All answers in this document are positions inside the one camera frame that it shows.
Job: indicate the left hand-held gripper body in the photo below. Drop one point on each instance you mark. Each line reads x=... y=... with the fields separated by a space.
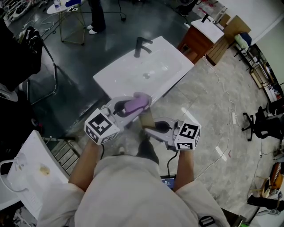
x=99 y=126

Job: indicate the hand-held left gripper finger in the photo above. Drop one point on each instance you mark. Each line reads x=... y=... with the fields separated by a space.
x=113 y=100
x=131 y=119

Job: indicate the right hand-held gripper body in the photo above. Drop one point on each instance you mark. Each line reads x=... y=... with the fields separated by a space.
x=188 y=135

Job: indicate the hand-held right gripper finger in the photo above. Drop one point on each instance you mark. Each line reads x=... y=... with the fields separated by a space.
x=159 y=135
x=170 y=120

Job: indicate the beige bowl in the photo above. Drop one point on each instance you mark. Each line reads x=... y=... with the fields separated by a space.
x=147 y=120

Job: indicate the person's left forearm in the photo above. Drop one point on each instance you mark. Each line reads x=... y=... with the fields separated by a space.
x=85 y=168

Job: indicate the person's right forearm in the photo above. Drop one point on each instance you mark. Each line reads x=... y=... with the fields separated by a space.
x=184 y=170

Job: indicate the dark navy blue object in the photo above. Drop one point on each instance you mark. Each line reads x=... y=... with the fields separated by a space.
x=73 y=2

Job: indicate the person's black trouser leg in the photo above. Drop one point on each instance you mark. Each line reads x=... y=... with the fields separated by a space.
x=147 y=148

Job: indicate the person's white shoe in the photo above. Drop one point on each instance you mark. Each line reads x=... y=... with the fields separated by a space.
x=122 y=150

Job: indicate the large white sink basin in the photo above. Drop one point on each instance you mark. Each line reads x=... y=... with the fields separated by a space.
x=133 y=73

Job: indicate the metal slatted sink stand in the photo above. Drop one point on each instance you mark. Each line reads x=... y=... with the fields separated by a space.
x=64 y=155

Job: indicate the white power strip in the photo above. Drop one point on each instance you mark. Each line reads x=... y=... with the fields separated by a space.
x=233 y=117

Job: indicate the dark tablet with blue screen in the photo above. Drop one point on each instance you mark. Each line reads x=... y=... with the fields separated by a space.
x=168 y=182

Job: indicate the tall black faucet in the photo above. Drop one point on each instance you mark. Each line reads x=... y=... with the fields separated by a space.
x=138 y=47

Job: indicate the person's beige shirt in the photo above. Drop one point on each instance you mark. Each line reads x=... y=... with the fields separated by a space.
x=133 y=199

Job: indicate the yellowish residue lump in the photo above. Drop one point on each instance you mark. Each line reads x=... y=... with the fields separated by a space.
x=44 y=170

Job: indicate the white sink with white faucet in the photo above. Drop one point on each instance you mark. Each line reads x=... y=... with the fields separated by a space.
x=33 y=150

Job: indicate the black office chair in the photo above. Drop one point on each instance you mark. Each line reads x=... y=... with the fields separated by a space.
x=264 y=126

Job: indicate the brown wooden cabinet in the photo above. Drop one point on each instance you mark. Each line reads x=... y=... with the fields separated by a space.
x=195 y=42

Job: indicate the wooden slatted pallet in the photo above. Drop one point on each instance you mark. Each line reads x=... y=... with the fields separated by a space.
x=218 y=52

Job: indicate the white arched faucet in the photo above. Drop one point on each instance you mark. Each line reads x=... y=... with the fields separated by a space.
x=20 y=160

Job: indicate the small white sink top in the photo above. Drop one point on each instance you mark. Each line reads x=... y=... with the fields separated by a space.
x=208 y=28

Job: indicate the white oval side table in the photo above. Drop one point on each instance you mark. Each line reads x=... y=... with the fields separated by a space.
x=66 y=9

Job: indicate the black white striped garment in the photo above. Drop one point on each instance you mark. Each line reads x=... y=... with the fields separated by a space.
x=31 y=38

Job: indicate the light green cushion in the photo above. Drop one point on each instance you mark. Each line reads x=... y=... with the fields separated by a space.
x=240 y=41

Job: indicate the black fabric bag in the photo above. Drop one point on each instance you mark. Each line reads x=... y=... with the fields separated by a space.
x=15 y=57

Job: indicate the small black faucet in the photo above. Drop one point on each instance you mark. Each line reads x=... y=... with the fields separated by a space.
x=205 y=18

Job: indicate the clear plastic bottle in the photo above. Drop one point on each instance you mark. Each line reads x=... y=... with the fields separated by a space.
x=57 y=5

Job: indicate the blue chair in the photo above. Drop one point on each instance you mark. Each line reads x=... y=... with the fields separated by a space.
x=248 y=37

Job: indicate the brown cardboard sheet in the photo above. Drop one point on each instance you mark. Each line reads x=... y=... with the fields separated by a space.
x=238 y=25

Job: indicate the metal frame chair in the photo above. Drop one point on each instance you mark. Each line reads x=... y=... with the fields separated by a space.
x=42 y=86

